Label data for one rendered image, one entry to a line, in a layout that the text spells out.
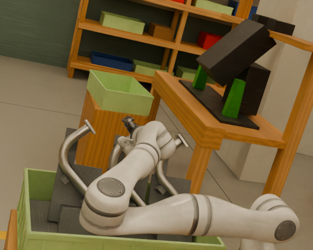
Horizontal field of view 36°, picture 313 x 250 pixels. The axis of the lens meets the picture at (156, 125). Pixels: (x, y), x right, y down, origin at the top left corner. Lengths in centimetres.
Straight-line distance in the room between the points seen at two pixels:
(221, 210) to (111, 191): 26
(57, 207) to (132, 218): 64
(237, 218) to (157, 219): 18
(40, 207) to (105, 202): 81
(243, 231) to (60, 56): 676
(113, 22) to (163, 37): 79
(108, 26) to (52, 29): 96
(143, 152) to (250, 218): 29
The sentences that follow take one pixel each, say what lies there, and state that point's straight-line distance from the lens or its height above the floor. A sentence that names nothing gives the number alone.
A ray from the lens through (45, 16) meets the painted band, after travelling 760.
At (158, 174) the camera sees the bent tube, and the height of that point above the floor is 105.
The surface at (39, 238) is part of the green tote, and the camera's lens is 139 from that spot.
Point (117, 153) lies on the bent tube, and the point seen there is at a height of 111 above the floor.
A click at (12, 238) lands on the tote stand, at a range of 166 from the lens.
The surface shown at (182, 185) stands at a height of 101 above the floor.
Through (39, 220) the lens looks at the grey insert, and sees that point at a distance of 166.
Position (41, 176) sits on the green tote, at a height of 94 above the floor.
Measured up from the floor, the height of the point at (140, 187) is 100.
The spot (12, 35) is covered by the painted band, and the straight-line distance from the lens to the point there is 766.
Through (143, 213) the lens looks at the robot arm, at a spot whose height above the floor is 122.
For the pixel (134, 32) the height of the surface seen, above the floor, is 85.
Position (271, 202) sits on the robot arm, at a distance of 117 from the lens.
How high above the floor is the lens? 169
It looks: 17 degrees down
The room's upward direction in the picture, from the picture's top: 15 degrees clockwise
